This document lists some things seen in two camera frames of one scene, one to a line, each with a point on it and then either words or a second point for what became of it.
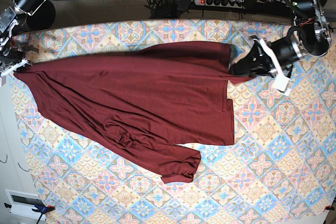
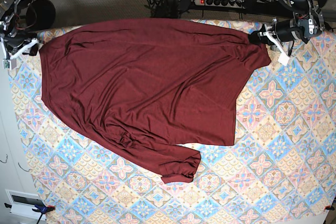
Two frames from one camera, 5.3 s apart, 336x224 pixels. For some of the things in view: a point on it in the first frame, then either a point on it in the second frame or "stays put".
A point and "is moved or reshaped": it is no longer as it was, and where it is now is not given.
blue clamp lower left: (42, 209) stays put
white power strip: (220, 2) stays put
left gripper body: (11, 60) to (14, 43)
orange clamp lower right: (329, 207) stays put
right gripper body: (282, 52) to (282, 30)
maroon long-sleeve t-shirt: (148, 104) is moved or reshaped
